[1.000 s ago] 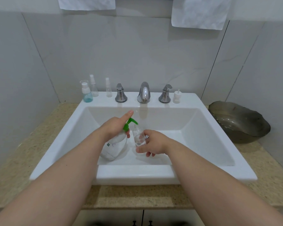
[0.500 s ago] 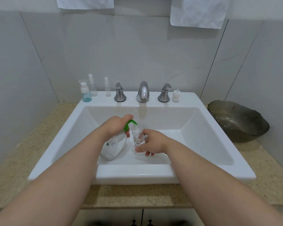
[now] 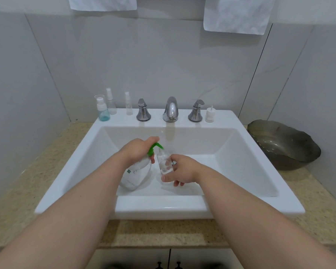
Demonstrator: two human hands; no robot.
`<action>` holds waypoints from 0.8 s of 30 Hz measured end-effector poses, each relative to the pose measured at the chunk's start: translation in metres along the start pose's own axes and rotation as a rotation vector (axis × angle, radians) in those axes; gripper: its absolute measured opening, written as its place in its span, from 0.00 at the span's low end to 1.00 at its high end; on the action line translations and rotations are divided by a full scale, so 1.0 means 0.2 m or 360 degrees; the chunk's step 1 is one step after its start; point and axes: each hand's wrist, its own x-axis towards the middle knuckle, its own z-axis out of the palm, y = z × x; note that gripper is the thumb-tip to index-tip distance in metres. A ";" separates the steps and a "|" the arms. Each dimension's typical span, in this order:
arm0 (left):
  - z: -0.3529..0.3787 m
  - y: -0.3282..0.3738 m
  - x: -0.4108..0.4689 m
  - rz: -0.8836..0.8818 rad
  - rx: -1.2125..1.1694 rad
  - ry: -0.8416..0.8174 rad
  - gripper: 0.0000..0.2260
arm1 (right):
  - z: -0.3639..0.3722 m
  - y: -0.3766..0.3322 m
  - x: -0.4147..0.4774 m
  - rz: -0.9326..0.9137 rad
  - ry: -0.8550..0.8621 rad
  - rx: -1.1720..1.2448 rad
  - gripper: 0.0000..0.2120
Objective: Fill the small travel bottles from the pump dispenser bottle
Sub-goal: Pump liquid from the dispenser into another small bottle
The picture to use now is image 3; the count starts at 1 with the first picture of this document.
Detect white cabinet doors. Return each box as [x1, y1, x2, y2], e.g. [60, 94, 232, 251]
[85, 248, 244, 269]

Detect clear spray bottle white cap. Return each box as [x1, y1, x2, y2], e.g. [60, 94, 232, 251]
[106, 87, 117, 115]

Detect teal spray bottle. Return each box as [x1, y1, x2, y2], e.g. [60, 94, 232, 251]
[97, 97, 111, 122]

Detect chrome faucet handle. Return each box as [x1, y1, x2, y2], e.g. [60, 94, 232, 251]
[136, 98, 152, 122]
[188, 99, 205, 122]

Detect slim clear spray bottle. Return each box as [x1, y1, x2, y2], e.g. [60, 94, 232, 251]
[125, 91, 133, 116]

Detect person's right hand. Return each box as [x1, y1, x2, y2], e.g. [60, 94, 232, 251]
[161, 154, 203, 187]

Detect dark glass bowl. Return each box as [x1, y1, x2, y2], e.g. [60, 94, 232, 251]
[247, 119, 321, 171]

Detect white hanging towel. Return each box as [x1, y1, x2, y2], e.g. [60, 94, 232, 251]
[203, 0, 278, 35]
[68, 0, 138, 12]

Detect small clear plastic bottle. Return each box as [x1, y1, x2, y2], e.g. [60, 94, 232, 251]
[156, 150, 177, 175]

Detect person's right forearm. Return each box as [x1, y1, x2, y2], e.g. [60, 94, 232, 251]
[195, 166, 336, 269]

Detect person's left hand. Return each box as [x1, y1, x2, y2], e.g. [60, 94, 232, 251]
[118, 136, 160, 169]

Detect white ceramic sink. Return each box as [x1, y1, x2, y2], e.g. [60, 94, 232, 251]
[34, 109, 306, 220]

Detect chrome faucet spout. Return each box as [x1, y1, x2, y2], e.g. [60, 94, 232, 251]
[163, 96, 179, 123]

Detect clear pump bottle green nozzle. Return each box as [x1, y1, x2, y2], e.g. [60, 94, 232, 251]
[119, 142, 164, 191]

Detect person's left forearm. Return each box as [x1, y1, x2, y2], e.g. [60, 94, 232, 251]
[0, 152, 128, 269]

